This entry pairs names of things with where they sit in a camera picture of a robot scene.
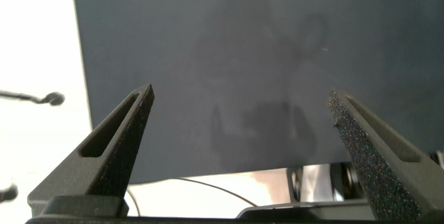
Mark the dark mat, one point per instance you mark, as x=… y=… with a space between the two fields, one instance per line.
x=208 y=43

